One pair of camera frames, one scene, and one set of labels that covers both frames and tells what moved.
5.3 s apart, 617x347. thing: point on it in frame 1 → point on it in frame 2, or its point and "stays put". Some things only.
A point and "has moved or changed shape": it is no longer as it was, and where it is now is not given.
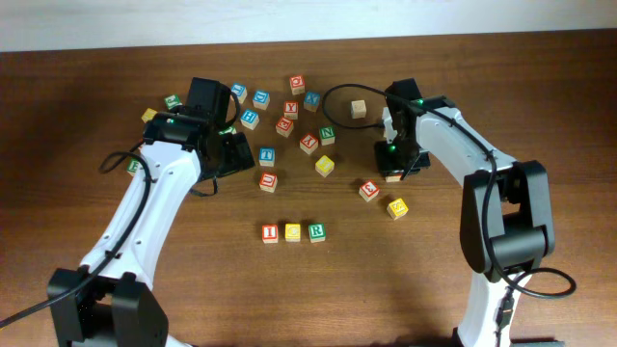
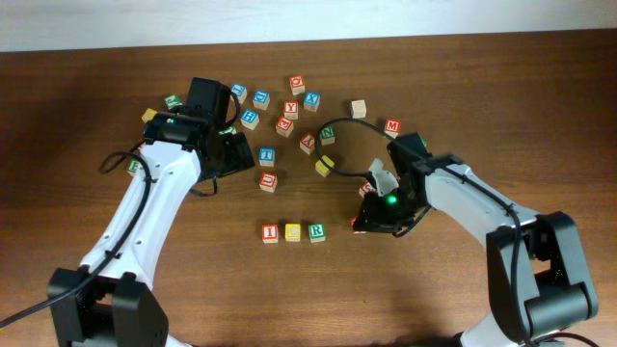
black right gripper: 386,167 → 377,221
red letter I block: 270,233 stays put
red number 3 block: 368,190 stays put
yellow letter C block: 292,231 stays put
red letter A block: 392,178 has moved or changed shape
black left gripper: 238,151 stays put
